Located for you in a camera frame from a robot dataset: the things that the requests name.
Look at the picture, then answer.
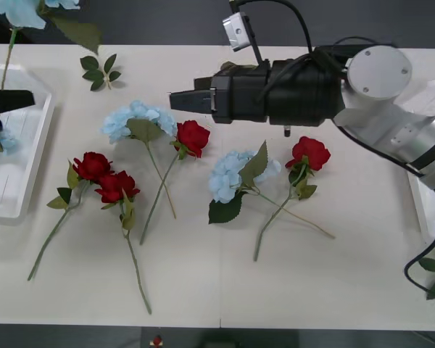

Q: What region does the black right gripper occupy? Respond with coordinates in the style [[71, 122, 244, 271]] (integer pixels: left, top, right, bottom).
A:
[[169, 61, 273, 125]]

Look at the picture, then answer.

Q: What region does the red artificial rose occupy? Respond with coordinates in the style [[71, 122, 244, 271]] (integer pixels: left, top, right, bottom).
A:
[[95, 170, 153, 315], [252, 136, 332, 262], [27, 152, 114, 282], [138, 120, 212, 247]]

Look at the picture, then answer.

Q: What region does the shallow white box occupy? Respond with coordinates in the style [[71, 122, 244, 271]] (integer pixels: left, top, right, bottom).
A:
[[0, 64, 57, 227], [407, 79, 435, 244]]

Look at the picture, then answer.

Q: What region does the right arm wrist camera box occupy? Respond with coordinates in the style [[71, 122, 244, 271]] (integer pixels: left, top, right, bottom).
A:
[[221, 12, 254, 53]]

